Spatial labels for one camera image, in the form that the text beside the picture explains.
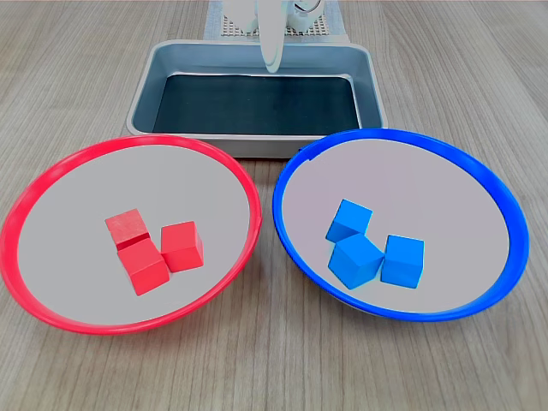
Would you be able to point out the blue cube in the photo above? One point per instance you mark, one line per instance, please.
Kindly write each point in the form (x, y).
(355, 261)
(349, 218)
(402, 261)

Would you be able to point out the red cube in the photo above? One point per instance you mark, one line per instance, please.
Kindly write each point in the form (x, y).
(143, 265)
(126, 224)
(182, 246)

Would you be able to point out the white plate blue rim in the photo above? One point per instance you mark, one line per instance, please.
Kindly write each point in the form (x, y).
(449, 214)

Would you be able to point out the pale perforated plate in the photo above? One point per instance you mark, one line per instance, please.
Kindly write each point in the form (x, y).
(317, 30)

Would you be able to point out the clear tape strip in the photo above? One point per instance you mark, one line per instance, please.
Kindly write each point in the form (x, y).
(213, 21)
(338, 21)

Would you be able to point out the black mat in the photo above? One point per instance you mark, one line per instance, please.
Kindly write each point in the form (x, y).
(257, 103)

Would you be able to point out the steel tray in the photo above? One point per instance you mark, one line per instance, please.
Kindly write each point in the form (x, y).
(257, 147)

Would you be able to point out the white plate red rim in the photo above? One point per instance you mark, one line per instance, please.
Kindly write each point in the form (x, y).
(64, 257)

